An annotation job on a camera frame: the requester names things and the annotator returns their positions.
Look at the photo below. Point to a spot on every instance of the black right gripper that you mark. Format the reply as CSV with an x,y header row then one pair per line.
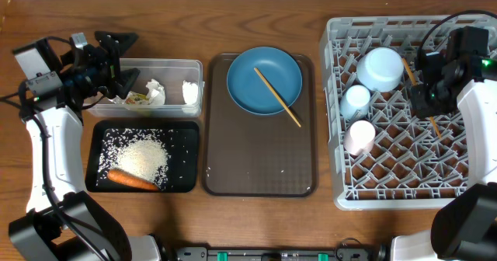
x,y
422,106

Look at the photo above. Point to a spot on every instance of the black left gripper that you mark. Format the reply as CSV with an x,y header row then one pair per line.
x,y
109,67

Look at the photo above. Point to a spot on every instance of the wooden chopstick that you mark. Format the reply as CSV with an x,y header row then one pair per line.
x,y
414,83
277,96

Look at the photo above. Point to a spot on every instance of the foil snack wrapper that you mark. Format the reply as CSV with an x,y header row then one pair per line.
x,y
134,105

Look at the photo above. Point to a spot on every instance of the white paper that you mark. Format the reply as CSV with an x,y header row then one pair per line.
x,y
190,92
156,93

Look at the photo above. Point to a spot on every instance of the light blue rice bowl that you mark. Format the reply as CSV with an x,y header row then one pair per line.
x,y
380,69

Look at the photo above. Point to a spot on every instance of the light blue cup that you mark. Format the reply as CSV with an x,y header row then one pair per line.
x,y
355,102

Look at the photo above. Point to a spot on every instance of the pink cup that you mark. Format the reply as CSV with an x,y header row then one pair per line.
x,y
359,139

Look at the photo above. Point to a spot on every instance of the orange carrot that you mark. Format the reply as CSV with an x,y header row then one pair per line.
x,y
127,179

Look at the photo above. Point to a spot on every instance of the dark blue plate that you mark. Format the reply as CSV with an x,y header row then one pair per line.
x,y
248,90

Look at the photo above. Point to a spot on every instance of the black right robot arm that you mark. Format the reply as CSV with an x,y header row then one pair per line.
x,y
464,79

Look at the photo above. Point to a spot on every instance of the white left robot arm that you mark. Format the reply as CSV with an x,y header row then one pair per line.
x,y
62,221

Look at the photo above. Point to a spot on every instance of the grey dishwasher rack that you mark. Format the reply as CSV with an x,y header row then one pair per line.
x,y
408,166

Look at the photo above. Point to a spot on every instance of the clear plastic bin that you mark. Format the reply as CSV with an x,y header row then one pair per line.
x,y
171,73

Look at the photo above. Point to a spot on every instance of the pile of white rice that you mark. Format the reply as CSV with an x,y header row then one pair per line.
x,y
165,157

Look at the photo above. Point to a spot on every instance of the black plastic tray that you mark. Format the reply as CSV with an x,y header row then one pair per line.
x,y
98,131

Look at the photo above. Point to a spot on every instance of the dark brown serving tray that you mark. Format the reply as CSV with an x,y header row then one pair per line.
x,y
248,155

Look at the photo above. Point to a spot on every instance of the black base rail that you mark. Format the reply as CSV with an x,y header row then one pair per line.
x,y
349,249

